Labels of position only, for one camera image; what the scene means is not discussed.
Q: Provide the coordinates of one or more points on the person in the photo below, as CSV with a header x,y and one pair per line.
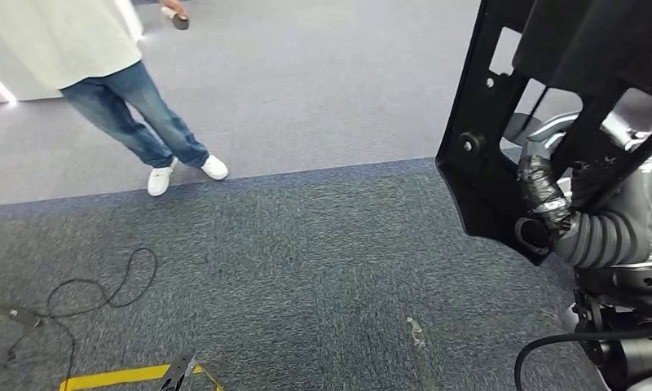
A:
x,y
115,108

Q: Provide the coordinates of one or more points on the black slotted plastic panel part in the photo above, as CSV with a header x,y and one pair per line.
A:
x,y
477,178

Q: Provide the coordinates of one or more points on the clear tape scrap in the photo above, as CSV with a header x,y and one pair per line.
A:
x,y
416,332

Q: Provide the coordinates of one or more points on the grey handheld controller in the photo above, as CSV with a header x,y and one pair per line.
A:
x,y
181,24

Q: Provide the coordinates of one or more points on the person's hand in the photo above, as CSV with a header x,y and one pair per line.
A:
x,y
175,6

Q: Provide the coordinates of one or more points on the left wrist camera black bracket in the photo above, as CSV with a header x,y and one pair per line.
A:
x,y
177,375

